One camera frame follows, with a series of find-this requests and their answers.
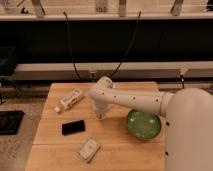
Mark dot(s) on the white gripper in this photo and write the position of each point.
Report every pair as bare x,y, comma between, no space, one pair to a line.
100,110

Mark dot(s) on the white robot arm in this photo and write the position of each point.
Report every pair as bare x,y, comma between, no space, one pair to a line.
189,120

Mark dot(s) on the black smartphone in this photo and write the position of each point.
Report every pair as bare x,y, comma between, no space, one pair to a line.
73,127

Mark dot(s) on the small white box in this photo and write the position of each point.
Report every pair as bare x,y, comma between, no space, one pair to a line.
89,149

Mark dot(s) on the green ceramic bowl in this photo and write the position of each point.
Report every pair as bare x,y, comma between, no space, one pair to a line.
143,126

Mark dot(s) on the black floor mat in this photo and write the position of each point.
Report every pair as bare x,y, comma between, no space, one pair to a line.
10,122

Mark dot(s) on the wall power outlet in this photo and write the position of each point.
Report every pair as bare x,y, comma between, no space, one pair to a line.
92,75

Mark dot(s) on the right wall outlet plug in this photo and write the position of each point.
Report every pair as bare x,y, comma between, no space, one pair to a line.
182,72

